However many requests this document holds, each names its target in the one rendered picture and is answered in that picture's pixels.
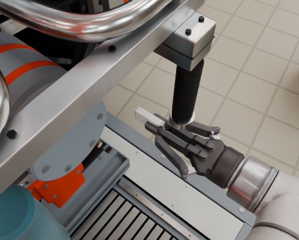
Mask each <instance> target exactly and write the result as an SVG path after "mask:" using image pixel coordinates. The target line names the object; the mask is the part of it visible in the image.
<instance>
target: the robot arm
mask: <svg viewBox="0 0 299 240"><path fill-rule="evenodd" d="M134 116H135V119H137V120H138V121H140V122H142V123H143V124H144V126H145V129H146V130H148V131H149V132H151V133H152V134H154V135H155V146H156V147H157V148H158V149H159V150H160V151H161V152H162V153H163V154H164V155H165V156H166V157H167V158H168V159H169V160H170V162H171V163H172V164H173V165H174V166H175V167H176V168H177V169H178V170H179V173H180V175H181V177H182V179H187V177H188V176H190V175H193V174H197V175H199V176H204V177H206V178H207V179H208V180H210V181H211V182H213V183H214V184H216V185H217V186H219V187H220V188H222V189H225V188H228V191H227V196H228V197H229V198H230V199H232V200H233V201H235V202H236V203H238V204H239V205H241V206H242V207H244V208H245V209H247V210H248V211H250V212H252V213H253V214H254V215H256V219H255V223H254V225H253V227H252V229H251V231H250V233H249V234H248V236H247V237H246V238H245V239H244V240H299V177H296V176H292V175H288V174H286V173H283V172H281V171H279V170H278V169H276V168H275V167H272V166H270V165H269V164H267V163H265V162H264V161H262V160H260V159H258V158H257V157H255V156H253V155H250V156H249V157H248V158H247V159H244V158H245V156H244V154H242V153H241V152H239V151H237V150H235V149H234V148H232V147H228V146H226V145H225V144H224V143H223V141H222V140H220V136H219V133H220V130H221V129H220V128H219V127H213V126H207V125H204V124H201V123H198V122H195V121H194V123H193V125H192V126H191V127H190V128H188V129H186V130H178V129H175V128H173V127H172V126H171V125H170V123H169V120H167V119H165V118H164V117H162V116H160V115H159V114H157V113H154V114H151V113H149V112H147V111H146V110H144V109H143V108H141V107H139V106H138V107H137V108H136V109H135V110H134ZM193 133H195V134H198V135H200V136H203V137H207V138H210V139H203V138H202V137H200V136H198V135H195V134H193ZM170 146H171V147H173V148H174V149H176V150H177V151H179V152H181V153H182V154H184V156H185V157H186V158H188V159H189V160H190V162H191V164H192V167H191V166H190V165H189V164H186V163H185V162H184V160H183V159H182V158H181V157H180V156H179V155H178V154H177V153H176V152H175V151H174V150H173V149H172V148H171V147H170Z"/></svg>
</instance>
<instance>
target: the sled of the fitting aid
mask: <svg viewBox="0 0 299 240"><path fill-rule="evenodd" d="M99 140H100V141H101V142H102V145H101V147H103V149H104V151H105V152H106V153H108V154H109V155H110V156H112V158H113V163H112V164H111V166H110V167H109V168H108V169H107V170H106V171H105V172H104V173H103V174H102V175H101V177H100V178H99V179H98V180H97V181H96V182H95V183H94V184H93V185H92V186H91V187H90V188H89V189H88V190H87V192H86V193H85V194H84V195H83V196H82V197H81V198H80V199H79V200H78V201H77V203H76V204H75V205H74V206H73V207H72V208H71V209H70V210H69V211H68V212H67V214H66V215H65V216H64V217H63V218H62V219H61V220H60V221H59V222H58V223H60V224H61V225H62V226H64V227H65V228H66V229H67V230H68V232H69V235H71V234H72V233H73V232H74V231H75V230H76V228H77V227H78V226H79V225H80V224H81V223H82V221H83V220H84V219H85V218H86V217H87V216H88V215H89V213H90V212H91V211H92V210H93V209H94V208H95V206H96V205H97V204H98V203H99V202H100V201H101V200H102V198H103V197H104V196H105V195H106V194H107V193H108V191H109V190H110V189H111V188H112V187H113V186H114V185H115V183H116V182H117V181H118V180H119V179H120V178H121V177H122V176H123V175H124V173H125V172H126V171H127V170H128V169H129V168H130V162H129V158H128V157H126V156H125V155H123V154H122V153H121V152H119V151H118V150H117V149H115V148H114V147H113V146H111V145H110V144H108V143H107V142H106V141H104V140H103V139H101V138H99Z"/></svg>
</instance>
